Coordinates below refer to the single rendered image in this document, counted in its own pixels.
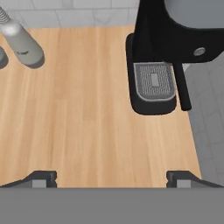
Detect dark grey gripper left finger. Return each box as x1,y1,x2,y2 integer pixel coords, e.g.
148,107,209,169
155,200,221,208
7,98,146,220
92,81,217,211
0,170,58,189

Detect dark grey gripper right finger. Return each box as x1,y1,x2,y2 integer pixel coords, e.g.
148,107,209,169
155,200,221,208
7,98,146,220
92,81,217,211
165,170,224,189

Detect black coffee machine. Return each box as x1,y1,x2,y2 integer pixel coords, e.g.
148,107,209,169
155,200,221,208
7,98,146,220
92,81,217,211
125,0,224,116

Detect grey round container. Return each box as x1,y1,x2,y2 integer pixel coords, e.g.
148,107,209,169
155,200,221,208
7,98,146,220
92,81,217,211
0,46,10,70

